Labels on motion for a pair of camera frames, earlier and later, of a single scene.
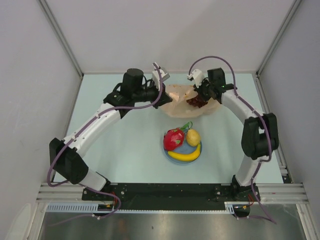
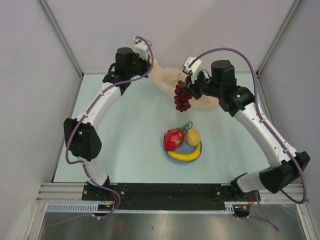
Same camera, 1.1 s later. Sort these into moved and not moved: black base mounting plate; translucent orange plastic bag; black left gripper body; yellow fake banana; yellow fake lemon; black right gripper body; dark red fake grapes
Moved: translucent orange plastic bag; dark red fake grapes; black left gripper body
Not moved: yellow fake banana; black base mounting plate; yellow fake lemon; black right gripper body
